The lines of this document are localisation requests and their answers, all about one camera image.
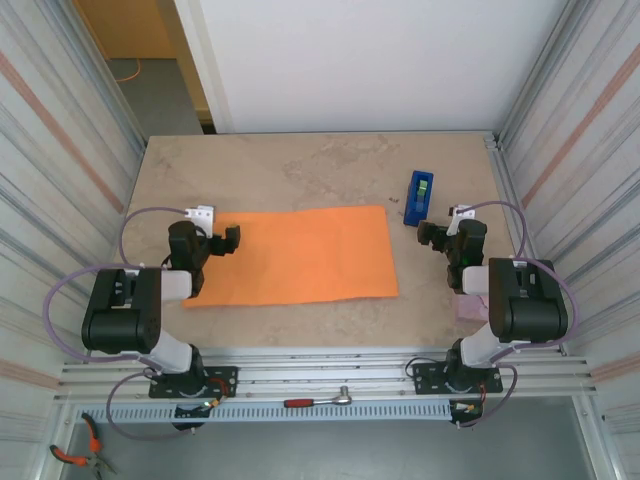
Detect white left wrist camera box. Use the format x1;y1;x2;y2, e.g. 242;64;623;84
184;204;217;237

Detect red-handled ratchet wrench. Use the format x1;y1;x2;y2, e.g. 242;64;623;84
283;385;354;408

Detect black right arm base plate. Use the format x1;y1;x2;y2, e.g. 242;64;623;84
411;360;503;396

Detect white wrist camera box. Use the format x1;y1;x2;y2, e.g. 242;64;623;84
446;203;477;237
184;204;217;237

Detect aluminium frame post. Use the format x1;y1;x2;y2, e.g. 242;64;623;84
492;0;586;151
69;0;148;154

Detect aluminium rail frame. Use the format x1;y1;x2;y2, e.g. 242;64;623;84
54;347;599;404

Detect white door frame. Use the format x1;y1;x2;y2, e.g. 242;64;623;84
173;0;236;134

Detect red wire with yellow connector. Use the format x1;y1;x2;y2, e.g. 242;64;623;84
197;378;232;412
449;382;489;416

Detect white slotted cable duct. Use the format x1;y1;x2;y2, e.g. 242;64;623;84
73;402;454;424

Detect pink gift box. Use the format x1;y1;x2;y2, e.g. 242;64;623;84
454;294;489;324

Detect orange-handled pliers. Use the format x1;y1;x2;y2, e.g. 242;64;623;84
48;412;119;476

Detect blue tape dispenser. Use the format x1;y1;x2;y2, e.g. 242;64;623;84
402;170;435;229

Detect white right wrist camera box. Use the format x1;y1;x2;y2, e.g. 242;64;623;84
446;203;477;237

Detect orange floor cable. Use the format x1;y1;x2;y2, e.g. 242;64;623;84
115;58;142;84

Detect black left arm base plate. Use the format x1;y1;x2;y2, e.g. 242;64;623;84
148;366;239;400

